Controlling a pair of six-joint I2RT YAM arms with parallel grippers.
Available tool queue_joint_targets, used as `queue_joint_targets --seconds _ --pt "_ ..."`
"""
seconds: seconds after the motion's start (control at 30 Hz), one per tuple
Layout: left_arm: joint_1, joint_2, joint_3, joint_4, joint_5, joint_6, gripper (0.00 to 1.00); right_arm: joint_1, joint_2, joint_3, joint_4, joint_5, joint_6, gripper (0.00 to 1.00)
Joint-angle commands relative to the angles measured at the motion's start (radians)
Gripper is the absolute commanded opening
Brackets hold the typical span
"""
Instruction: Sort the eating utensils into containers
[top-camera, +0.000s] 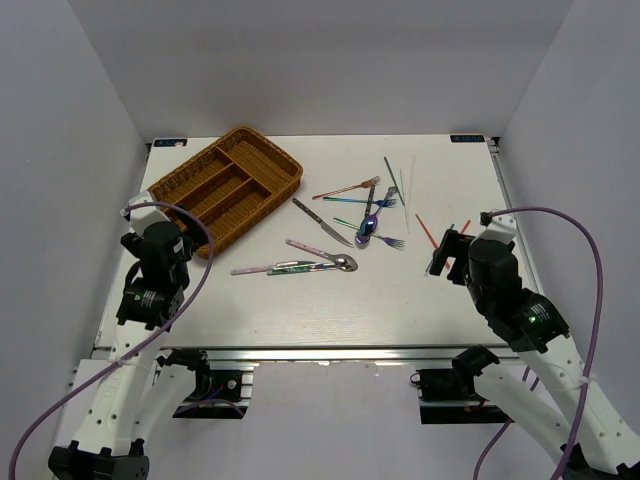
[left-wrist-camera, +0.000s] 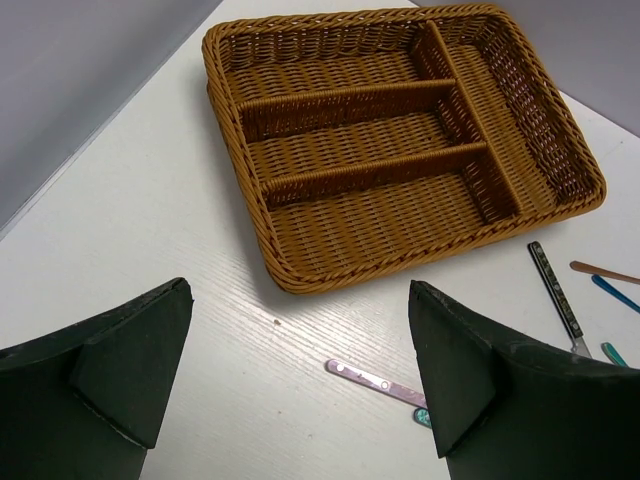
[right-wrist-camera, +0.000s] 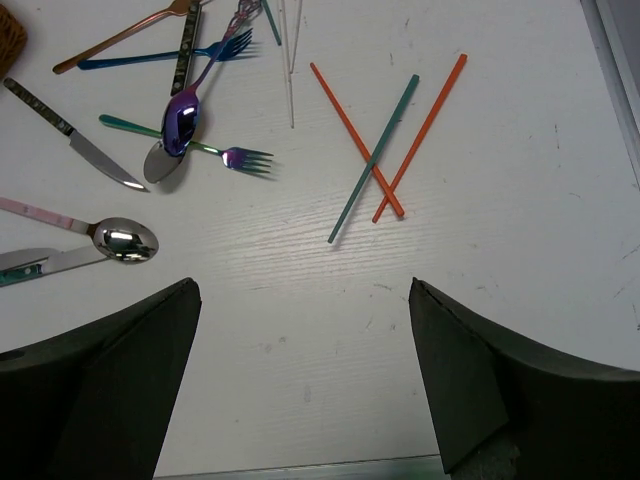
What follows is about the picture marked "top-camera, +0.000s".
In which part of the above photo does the blue right table label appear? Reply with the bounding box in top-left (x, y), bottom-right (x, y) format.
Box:
top-left (449, 134), bottom-right (486, 143)

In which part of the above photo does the brown wicker cutlery tray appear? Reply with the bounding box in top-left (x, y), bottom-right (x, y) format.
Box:
top-left (148, 126), bottom-right (303, 254)

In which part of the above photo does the black handled steel knife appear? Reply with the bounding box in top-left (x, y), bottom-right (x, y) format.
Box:
top-left (291, 198), bottom-right (354, 248)

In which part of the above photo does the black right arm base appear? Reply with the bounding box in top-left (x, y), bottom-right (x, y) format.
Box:
top-left (409, 368), bottom-right (508, 425)

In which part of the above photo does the green patterned handle utensil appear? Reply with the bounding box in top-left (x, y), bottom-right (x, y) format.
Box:
top-left (266, 263), bottom-right (338, 276)

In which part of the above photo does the clear white chopstick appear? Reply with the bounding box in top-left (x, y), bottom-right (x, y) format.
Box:
top-left (407, 154), bottom-right (417, 210)

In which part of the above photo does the iridescent purple spoon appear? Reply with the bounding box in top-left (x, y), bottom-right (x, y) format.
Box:
top-left (355, 207), bottom-right (383, 248)

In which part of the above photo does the blue table label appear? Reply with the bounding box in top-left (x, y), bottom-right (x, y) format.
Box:
top-left (153, 138), bottom-right (187, 148)
top-left (449, 134), bottom-right (486, 143)

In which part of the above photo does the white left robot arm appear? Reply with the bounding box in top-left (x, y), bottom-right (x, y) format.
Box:
top-left (48, 218), bottom-right (213, 479)

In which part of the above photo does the blue iridescent fork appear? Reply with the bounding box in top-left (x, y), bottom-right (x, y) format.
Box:
top-left (322, 196), bottom-right (397, 208)

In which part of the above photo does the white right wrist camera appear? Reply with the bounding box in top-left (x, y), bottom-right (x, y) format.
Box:
top-left (477, 212), bottom-right (517, 245)

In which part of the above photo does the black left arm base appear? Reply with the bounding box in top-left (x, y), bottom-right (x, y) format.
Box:
top-left (163, 349), bottom-right (251, 419)

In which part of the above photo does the pink handled knife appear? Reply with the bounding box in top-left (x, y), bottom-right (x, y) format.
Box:
top-left (230, 260), bottom-right (313, 276)

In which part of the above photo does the dark handled silver spoon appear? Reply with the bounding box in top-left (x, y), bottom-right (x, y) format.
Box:
top-left (365, 185), bottom-right (397, 217)

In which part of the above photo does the silver spoon pink handle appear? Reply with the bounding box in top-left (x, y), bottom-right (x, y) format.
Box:
top-left (285, 239), bottom-right (359, 272)

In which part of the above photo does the blue left table label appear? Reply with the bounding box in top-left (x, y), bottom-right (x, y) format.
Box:
top-left (153, 138), bottom-right (187, 148)

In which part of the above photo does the rose gold fork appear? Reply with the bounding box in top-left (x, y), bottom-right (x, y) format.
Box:
top-left (312, 176), bottom-right (381, 200)

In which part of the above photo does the green handled rainbow fork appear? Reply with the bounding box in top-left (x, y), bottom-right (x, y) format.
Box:
top-left (333, 217), bottom-right (405, 251)

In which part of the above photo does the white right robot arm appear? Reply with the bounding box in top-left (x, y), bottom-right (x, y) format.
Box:
top-left (428, 218), bottom-right (639, 479)

